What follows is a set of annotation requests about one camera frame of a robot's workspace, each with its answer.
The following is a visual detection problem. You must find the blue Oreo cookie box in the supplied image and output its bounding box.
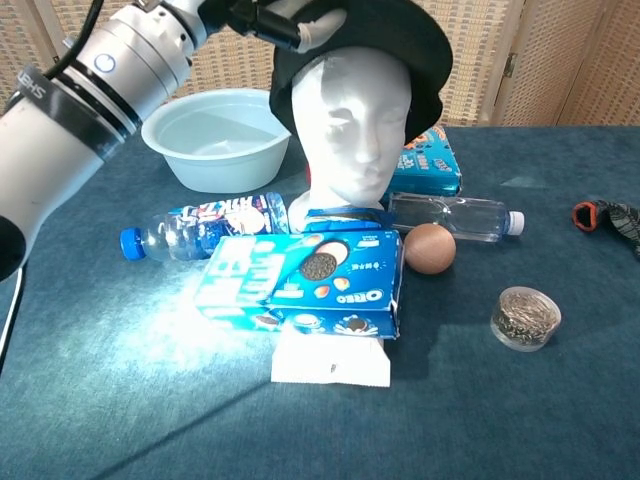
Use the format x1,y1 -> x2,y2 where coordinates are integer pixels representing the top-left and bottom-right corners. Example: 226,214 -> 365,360
193,208 -> 404,340

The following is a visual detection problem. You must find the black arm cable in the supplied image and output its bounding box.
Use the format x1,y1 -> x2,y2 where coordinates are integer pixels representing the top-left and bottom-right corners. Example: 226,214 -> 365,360
47,0 -> 106,79

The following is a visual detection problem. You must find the woven rattan folding screen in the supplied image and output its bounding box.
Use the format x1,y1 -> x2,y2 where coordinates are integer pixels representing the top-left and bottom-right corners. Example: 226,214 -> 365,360
0,0 -> 640,128

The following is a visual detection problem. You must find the black baseball cap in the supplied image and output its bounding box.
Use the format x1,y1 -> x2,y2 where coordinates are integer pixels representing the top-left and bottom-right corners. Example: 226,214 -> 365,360
268,0 -> 454,146

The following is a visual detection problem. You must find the clear white-capped plastic bottle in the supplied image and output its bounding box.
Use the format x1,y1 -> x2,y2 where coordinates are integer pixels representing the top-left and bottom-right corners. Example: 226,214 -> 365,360
388,192 -> 526,244

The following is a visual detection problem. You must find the light blue plastic basin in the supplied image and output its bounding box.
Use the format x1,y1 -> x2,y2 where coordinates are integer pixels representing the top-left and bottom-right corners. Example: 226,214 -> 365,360
140,89 -> 292,194

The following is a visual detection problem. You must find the blue snack box orange print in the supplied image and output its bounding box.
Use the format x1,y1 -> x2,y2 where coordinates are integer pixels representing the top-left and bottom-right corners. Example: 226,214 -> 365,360
382,125 -> 464,197

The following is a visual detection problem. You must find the teal tablecloth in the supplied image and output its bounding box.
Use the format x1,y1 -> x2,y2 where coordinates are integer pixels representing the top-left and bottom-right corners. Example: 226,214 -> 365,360
0,124 -> 640,480

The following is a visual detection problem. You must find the brown ball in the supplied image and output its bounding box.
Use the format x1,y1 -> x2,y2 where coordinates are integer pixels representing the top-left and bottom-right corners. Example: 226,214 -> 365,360
403,223 -> 458,276

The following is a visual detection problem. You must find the clear tub of metal clips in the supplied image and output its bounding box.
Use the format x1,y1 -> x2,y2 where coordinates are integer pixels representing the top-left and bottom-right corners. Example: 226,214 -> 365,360
490,285 -> 562,353

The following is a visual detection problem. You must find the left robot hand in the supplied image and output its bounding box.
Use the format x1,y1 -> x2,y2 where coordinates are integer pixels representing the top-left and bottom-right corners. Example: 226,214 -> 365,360
199,0 -> 349,54

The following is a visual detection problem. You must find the white foam mannequin head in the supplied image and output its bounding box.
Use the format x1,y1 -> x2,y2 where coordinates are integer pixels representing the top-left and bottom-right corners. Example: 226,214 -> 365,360
288,47 -> 414,234

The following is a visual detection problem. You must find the white foil packet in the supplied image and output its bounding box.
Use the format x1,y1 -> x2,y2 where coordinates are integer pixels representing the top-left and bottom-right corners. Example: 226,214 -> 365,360
270,332 -> 392,386

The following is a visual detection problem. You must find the blue-capped labelled water bottle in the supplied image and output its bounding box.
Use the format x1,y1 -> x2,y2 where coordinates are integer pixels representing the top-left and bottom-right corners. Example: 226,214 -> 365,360
119,192 -> 290,264

